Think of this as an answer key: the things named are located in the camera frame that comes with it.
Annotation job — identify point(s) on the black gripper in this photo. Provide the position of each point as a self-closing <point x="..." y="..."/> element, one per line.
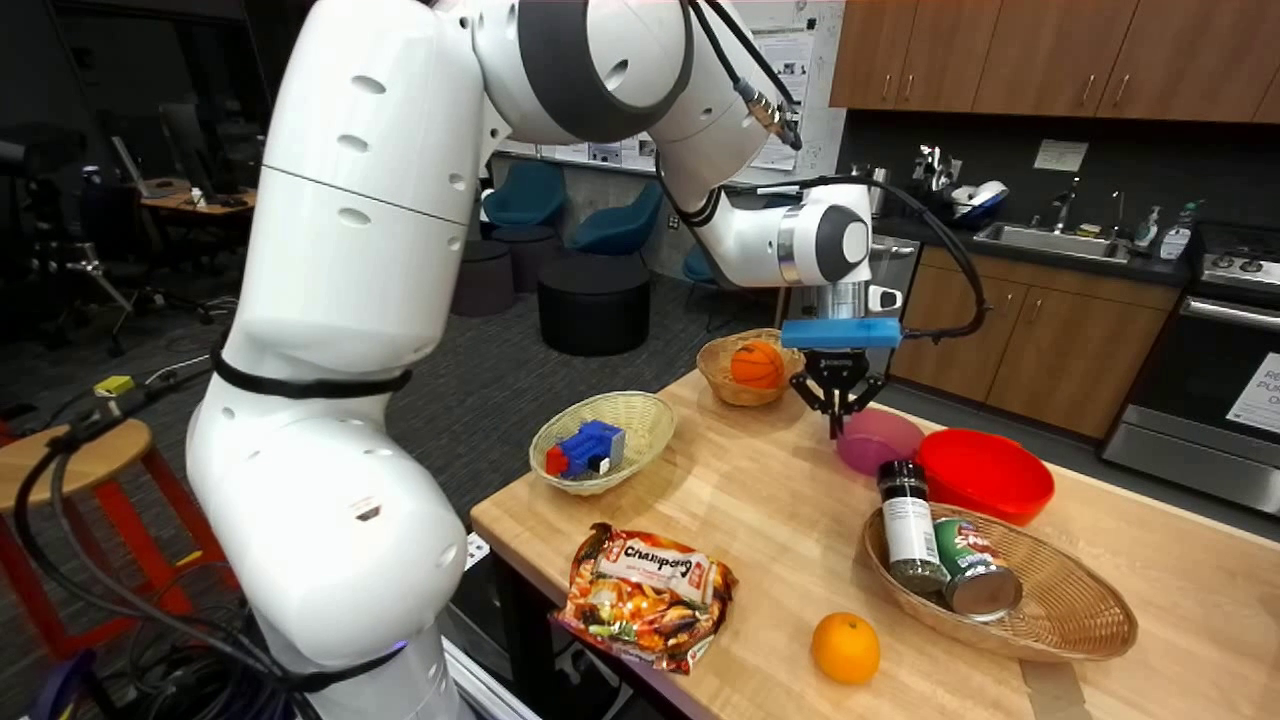
<point x="841" y="369"/>

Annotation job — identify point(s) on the pink translucent plastic bowl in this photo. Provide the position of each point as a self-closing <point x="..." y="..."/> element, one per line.
<point x="883" y="441"/>

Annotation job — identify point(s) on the red plastic bowl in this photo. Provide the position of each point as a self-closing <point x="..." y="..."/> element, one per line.
<point x="983" y="472"/>

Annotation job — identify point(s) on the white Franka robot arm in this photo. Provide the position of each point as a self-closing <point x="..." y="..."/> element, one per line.
<point x="345" y="264"/>

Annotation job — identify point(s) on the orange plush basketball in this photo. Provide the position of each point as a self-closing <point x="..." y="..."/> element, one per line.
<point x="758" y="366"/>

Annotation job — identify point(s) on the small brown wicker basket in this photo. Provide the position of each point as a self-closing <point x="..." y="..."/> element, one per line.
<point x="718" y="381"/>

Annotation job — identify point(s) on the pale round wicker basket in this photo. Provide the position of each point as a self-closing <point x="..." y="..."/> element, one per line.
<point x="646" y="424"/>

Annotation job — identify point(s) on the large oval brown wicker basket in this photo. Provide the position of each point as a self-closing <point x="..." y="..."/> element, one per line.
<point x="1067" y="601"/>

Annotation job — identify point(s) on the stainless steel dishwasher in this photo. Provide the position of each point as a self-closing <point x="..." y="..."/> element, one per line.
<point x="897" y="273"/>

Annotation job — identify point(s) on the spice bottle with black cap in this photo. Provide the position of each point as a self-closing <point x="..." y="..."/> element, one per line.
<point x="911" y="527"/>

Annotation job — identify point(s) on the green tin can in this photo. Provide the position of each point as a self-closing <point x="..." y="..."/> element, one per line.
<point x="975" y="563"/>

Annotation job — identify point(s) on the wooden base cabinets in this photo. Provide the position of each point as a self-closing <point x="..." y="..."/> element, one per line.
<point x="1055" y="345"/>

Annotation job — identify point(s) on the dish rack with dishes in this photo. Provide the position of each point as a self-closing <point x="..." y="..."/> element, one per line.
<point x="964" y="203"/>

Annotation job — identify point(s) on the orange fruit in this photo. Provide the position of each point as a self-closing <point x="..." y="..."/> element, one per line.
<point x="846" y="649"/>

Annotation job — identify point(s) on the blue toy block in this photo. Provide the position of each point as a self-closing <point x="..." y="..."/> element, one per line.
<point x="595" y="447"/>

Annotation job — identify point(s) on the black round ottoman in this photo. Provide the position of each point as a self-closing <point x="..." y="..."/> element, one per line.
<point x="595" y="305"/>

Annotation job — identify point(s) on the steel kitchen sink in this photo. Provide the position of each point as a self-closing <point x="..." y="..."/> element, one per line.
<point x="1055" y="240"/>

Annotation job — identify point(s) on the instant noodle packet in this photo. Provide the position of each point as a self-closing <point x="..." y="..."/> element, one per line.
<point x="646" y="593"/>

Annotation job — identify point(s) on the blue lounge chair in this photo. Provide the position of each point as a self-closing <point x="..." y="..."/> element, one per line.
<point x="520" y="196"/>
<point x="622" y="225"/>

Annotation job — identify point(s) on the red toy block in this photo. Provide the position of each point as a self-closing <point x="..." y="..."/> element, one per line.
<point x="552" y="462"/>

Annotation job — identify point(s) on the small grey round ottoman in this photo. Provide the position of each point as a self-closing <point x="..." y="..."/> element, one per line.
<point x="489" y="282"/>
<point x="528" y="258"/>

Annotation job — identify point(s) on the stainless steel oven range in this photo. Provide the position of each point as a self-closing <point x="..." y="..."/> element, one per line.
<point x="1200" y="403"/>

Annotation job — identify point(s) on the white soap bottle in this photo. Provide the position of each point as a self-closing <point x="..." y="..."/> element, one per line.
<point x="1177" y="240"/>

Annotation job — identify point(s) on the wooden office desk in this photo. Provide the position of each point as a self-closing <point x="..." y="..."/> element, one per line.
<point x="201" y="203"/>

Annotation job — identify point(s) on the wooden stool with red legs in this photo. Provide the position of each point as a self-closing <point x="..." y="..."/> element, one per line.
<point x="95" y="462"/>

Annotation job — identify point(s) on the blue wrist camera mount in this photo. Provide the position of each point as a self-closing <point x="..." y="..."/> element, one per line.
<point x="841" y="332"/>

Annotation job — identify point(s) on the white wall outlet plate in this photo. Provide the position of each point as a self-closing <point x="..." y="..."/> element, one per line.
<point x="1060" y="155"/>

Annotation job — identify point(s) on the wooden wall cabinets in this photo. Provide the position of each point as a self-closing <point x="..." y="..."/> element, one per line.
<point x="1055" y="55"/>

